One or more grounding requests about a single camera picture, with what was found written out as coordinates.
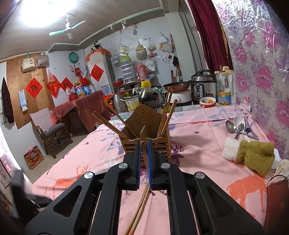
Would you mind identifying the wooden chopstick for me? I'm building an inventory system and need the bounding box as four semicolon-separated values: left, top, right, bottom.
125;183;149;235
140;126;148;170
103;99;139;139
157;87;173;138

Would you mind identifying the pink deer print tablecloth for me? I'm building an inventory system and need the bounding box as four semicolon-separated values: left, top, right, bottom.
25;106;274;234

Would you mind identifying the olive green plush towel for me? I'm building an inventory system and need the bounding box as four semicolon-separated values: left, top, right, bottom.
221;137;275;178

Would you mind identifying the brown leather wallet case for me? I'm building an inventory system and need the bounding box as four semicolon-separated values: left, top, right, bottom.
264;174;289;234

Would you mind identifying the wooden armchair with cushion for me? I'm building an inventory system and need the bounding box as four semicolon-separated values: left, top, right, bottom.
29;108;73;159

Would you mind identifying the red cloth covered table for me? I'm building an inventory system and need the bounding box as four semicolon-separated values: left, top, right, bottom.
50;91;110;131

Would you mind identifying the wooden chopstick holder box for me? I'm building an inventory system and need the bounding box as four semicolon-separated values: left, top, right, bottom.
120;105;172;163

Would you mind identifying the red white bowl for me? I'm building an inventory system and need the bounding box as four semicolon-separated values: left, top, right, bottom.
199;97;217;108

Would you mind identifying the steel electric kettle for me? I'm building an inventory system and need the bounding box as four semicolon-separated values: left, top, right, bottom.
108;93;127;113

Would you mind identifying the soy sauce bottle yellow cap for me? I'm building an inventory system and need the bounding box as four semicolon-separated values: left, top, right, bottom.
138;80;161;113

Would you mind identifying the silver pressure cooker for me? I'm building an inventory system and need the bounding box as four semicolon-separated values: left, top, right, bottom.
190;69;217;103

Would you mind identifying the clear cooking oil bottle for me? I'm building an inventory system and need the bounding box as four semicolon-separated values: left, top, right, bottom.
215;65;236;106

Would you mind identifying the white refrigerator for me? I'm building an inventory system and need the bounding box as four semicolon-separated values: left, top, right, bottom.
85;48;115;95

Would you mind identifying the green ceiling fan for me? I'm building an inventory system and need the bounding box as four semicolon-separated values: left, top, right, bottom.
49;13;86;40

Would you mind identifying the dark red curtain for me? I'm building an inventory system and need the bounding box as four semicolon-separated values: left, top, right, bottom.
188;0;233;71

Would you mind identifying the floral plastic wall cover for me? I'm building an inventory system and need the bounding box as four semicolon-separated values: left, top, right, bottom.
213;1;288;159

